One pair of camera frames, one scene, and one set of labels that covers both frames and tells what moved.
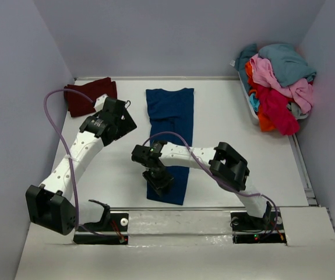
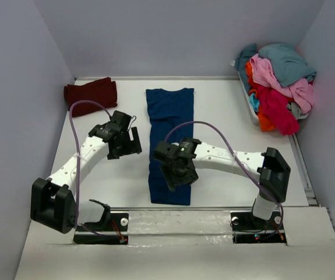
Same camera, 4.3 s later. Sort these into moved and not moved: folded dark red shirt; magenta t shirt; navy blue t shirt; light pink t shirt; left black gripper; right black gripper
Moved: right black gripper; left black gripper
Not moved: magenta t shirt; light pink t shirt; folded dark red shirt; navy blue t shirt
